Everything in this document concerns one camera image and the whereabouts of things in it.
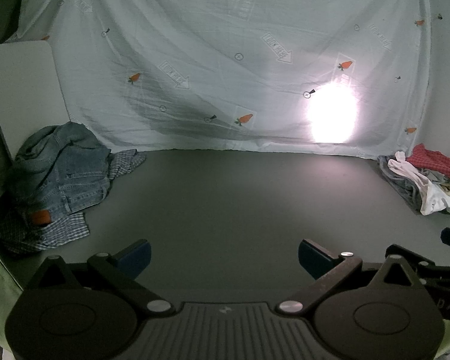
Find blue checked shirt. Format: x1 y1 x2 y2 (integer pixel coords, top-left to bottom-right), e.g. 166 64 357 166
0 149 147 256

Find green cloth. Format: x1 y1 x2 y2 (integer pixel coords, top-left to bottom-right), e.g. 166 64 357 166
0 229 450 360

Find white garment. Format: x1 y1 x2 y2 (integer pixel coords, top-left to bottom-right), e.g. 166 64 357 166
387 151 450 216

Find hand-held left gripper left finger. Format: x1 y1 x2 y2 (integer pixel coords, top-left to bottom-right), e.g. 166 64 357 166
24 239 173 315

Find grey striped garment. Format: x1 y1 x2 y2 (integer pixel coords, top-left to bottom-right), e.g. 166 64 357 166
377 155 426 212

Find blue denim jeans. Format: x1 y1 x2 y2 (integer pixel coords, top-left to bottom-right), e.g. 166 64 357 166
9 122 113 227

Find carrot printed pale sheet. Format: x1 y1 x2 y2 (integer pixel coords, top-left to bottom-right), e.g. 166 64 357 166
13 0 436 160

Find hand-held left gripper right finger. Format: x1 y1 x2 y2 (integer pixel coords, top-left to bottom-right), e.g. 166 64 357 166
279 238 427 316

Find red checked cloth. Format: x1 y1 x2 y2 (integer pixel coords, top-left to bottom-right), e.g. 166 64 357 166
405 143 450 181

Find light grey rounded board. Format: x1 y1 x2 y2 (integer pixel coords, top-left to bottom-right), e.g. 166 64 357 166
0 41 70 162

